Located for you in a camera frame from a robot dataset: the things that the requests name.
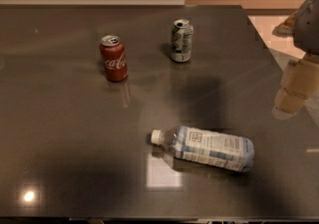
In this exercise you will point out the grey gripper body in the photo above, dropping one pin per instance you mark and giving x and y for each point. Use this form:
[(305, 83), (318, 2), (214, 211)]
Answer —
[(307, 30)]

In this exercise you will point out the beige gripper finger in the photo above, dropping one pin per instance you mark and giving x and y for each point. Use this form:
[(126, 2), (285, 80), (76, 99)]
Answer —
[(287, 26), (300, 81)]

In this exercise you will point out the blue label plastic bottle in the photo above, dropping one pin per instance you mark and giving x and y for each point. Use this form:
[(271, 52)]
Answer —
[(207, 147)]

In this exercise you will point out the white green soda can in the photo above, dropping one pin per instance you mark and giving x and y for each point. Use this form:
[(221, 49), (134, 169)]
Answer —
[(181, 40)]

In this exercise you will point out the red coke can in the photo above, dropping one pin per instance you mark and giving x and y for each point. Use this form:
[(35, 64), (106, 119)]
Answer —
[(113, 53)]

